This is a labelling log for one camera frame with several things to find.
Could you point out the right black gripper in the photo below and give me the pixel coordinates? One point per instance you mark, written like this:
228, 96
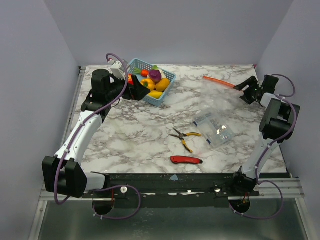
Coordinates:
251, 90

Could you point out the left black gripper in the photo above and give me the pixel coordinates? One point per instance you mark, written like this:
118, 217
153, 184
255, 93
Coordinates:
136, 92

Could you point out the purple toy onion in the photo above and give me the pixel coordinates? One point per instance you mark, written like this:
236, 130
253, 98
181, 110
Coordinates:
155, 75

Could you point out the clear orange-zip bag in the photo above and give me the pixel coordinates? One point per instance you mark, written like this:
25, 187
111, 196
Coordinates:
220, 95

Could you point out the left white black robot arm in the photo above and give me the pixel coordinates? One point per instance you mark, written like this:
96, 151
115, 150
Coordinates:
63, 174

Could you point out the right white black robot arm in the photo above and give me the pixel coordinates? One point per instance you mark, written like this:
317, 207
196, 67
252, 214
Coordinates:
277, 125

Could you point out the red toy apple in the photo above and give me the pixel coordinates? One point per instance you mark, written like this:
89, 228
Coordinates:
130, 80

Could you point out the yellow toy bell pepper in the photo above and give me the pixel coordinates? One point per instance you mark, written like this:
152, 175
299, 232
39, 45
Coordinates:
148, 83

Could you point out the orange toy carrot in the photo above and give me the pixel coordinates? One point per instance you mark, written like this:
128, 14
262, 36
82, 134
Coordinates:
143, 72

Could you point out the yellow toy lemon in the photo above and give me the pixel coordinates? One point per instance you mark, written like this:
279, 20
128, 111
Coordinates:
155, 94

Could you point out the light blue plastic basket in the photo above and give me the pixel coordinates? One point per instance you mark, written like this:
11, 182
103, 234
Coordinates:
137, 63

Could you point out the orange toy citrus fruit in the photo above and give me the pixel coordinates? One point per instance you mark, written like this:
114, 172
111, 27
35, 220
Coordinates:
162, 85

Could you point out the clear plastic screw box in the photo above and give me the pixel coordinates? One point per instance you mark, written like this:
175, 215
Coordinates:
213, 128

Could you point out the red utility knife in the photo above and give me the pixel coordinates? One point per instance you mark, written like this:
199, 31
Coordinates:
177, 159

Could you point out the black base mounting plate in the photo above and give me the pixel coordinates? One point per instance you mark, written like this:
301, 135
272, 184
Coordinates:
173, 190

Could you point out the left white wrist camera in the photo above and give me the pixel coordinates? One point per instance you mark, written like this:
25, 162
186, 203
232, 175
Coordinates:
117, 69

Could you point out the yellow handled pliers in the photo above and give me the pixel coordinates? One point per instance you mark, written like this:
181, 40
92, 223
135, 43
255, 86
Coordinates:
182, 136

